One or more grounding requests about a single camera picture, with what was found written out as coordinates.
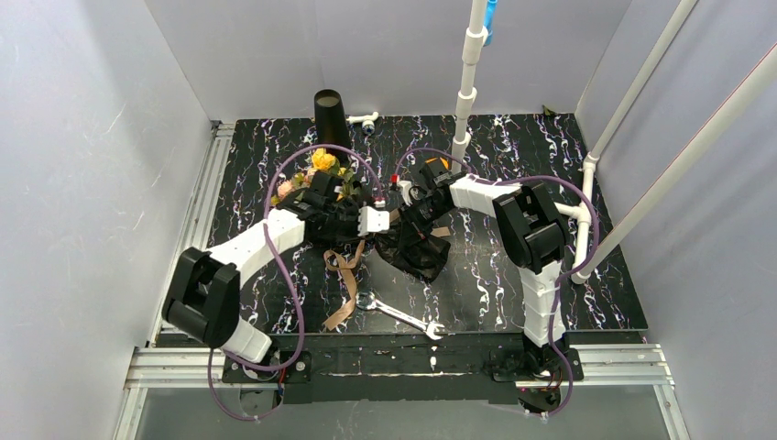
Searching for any tan satin ribbon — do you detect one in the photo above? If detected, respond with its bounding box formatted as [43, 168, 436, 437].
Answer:
[322, 209, 452, 333]

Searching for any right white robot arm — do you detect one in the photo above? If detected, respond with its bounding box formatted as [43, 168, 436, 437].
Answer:
[390, 159, 570, 347]

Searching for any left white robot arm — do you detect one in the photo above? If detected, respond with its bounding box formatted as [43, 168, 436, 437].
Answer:
[161, 171, 390, 371]

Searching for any black cone vase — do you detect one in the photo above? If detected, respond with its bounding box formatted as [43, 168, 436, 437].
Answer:
[314, 89, 352, 165]

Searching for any orange tape measure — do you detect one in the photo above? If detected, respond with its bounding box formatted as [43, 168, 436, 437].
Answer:
[425, 157, 450, 172]

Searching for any silver combination wrench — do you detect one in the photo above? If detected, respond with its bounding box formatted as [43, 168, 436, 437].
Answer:
[356, 291, 444, 341]

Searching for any small white pipe fitting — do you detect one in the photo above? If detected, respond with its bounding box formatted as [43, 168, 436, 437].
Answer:
[345, 112, 379, 136]

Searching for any blue clip on pipe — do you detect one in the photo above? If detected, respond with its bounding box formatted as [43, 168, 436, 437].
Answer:
[484, 0, 498, 47]

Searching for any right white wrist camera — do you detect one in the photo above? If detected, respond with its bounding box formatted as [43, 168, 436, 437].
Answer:
[390, 174, 413, 205]

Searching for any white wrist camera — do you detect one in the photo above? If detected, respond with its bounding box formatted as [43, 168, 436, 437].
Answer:
[390, 174, 413, 205]
[357, 206, 390, 237]

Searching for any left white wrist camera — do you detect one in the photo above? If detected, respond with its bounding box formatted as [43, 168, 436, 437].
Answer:
[357, 206, 390, 237]

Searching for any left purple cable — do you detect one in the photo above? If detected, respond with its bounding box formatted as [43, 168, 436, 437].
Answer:
[207, 143, 387, 424]

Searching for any white pvc pipe frame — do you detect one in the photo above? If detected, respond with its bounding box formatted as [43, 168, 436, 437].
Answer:
[452, 0, 777, 285]

